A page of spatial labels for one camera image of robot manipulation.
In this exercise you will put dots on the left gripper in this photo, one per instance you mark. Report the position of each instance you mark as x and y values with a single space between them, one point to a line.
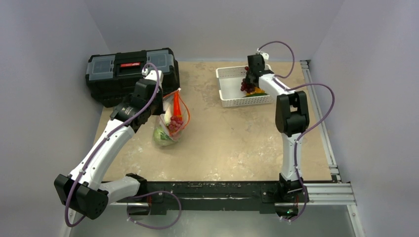
159 95

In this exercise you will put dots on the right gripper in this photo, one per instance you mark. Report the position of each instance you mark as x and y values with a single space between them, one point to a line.
250 78

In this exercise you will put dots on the dark red grapes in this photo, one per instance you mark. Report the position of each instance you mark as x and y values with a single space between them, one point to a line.
246 85

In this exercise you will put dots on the white radish with leaves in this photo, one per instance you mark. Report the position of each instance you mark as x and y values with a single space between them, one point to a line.
168 114

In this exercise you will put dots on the orange carrot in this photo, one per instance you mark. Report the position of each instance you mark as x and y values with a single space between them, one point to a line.
176 106

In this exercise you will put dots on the light red grapes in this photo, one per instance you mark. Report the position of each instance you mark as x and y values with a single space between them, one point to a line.
175 124

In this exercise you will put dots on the clear zip top bag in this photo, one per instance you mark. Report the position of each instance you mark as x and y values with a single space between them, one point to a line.
168 99

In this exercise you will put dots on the green cabbage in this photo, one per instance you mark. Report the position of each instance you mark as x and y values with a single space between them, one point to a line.
161 138

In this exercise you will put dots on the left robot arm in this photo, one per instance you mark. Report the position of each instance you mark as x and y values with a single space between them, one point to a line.
83 190

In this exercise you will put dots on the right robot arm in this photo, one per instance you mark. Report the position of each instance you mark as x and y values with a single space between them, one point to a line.
291 120

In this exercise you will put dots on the orange pepper piece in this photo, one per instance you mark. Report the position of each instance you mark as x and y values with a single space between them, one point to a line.
257 90

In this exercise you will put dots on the white plastic basket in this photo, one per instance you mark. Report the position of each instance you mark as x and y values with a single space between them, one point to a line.
229 83

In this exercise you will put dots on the green cucumber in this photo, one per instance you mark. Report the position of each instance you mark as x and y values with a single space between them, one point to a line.
255 95

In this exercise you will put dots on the black toolbox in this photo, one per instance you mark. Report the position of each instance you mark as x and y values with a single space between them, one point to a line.
111 77

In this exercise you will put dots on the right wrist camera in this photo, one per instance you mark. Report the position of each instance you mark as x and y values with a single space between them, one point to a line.
264 55

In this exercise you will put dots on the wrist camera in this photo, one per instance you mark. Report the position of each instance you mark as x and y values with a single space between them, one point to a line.
264 55
152 74

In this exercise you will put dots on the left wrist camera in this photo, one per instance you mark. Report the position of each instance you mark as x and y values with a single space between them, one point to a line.
152 74

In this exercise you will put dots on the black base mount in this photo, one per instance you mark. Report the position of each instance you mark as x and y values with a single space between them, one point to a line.
265 197

